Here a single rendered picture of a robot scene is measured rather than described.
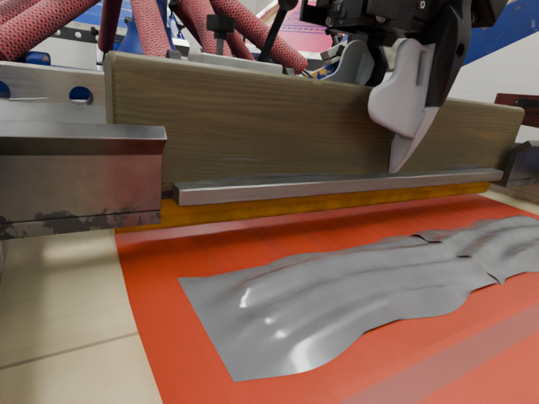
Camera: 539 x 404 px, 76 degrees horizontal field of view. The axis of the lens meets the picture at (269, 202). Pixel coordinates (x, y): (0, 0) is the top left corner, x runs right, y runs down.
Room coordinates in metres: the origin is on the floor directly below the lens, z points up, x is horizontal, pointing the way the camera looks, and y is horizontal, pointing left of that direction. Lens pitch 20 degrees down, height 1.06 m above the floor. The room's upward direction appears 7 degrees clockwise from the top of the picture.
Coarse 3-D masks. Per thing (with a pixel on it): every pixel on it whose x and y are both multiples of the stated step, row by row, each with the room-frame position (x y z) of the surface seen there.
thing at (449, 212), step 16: (368, 208) 0.30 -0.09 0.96; (384, 208) 0.31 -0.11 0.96; (400, 208) 0.31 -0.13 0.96; (416, 208) 0.32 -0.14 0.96; (432, 208) 0.33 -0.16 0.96; (448, 208) 0.33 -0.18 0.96; (464, 208) 0.34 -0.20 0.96; (480, 208) 0.35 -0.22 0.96; (496, 208) 0.35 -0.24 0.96; (512, 208) 0.36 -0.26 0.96; (400, 224) 0.27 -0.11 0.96; (416, 224) 0.27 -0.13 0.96; (432, 224) 0.28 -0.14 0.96; (448, 224) 0.28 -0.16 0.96; (464, 224) 0.29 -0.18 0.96; (464, 256) 0.22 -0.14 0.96; (512, 288) 0.19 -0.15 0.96; (528, 288) 0.19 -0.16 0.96
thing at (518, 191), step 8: (536, 184) 0.40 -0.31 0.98; (504, 192) 0.43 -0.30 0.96; (512, 192) 0.42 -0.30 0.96; (520, 192) 0.41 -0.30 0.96; (528, 192) 0.41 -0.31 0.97; (536, 192) 0.40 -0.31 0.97; (528, 200) 0.40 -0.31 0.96; (536, 200) 0.40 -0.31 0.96; (0, 240) 0.14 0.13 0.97; (8, 240) 0.16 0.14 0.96; (0, 248) 0.14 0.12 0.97; (0, 256) 0.14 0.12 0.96; (0, 264) 0.13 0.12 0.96; (0, 272) 0.13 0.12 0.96; (0, 280) 0.13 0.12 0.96
